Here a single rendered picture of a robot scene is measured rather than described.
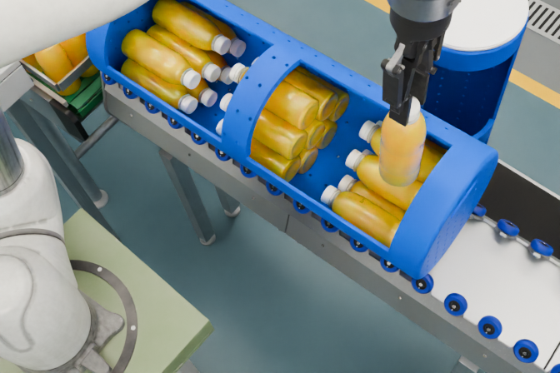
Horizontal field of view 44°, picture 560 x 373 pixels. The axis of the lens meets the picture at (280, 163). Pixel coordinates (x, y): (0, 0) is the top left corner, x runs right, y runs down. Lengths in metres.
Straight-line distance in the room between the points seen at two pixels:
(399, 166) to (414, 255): 0.19
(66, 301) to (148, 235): 1.45
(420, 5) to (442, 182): 0.47
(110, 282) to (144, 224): 1.27
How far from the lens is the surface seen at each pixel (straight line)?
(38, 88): 1.90
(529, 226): 2.42
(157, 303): 1.33
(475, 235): 1.51
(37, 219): 1.22
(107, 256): 1.39
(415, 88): 1.03
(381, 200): 1.41
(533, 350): 1.39
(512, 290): 1.48
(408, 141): 1.06
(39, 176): 1.20
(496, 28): 1.68
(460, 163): 1.23
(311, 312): 2.40
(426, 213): 1.20
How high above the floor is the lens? 2.28
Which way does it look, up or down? 60 degrees down
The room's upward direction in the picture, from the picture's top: 10 degrees counter-clockwise
